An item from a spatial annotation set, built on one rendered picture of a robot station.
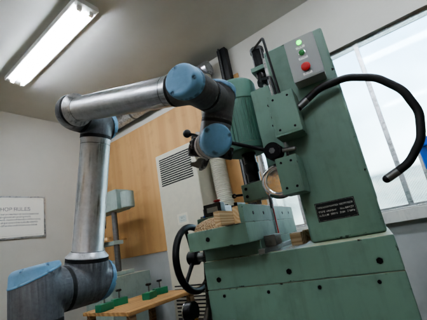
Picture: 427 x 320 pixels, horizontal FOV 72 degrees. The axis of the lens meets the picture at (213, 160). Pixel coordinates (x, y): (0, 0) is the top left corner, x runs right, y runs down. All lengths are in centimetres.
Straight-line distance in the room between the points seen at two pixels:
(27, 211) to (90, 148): 273
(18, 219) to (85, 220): 268
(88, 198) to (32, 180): 284
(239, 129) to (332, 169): 38
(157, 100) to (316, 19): 222
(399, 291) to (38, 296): 99
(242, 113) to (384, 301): 76
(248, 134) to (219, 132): 36
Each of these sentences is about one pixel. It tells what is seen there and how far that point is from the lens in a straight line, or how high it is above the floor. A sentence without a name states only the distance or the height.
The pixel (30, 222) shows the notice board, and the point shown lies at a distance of 387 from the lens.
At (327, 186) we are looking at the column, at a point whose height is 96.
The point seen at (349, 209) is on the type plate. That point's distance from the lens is 101.
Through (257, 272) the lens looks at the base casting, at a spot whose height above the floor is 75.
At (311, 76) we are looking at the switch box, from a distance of 106.
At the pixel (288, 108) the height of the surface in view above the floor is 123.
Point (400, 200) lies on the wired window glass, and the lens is 243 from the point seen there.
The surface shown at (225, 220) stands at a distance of 86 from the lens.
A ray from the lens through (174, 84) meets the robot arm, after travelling 75.
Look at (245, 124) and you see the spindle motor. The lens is 118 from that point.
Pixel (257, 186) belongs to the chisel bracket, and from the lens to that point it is 116.
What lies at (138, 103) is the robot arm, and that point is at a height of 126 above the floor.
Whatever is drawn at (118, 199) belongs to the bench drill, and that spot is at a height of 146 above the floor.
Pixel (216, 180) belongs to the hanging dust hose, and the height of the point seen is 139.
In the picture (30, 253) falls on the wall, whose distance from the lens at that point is 386.
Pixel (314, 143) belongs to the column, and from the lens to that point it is 105.
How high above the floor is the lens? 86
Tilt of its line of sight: 15 degrees up
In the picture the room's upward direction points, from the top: 10 degrees counter-clockwise
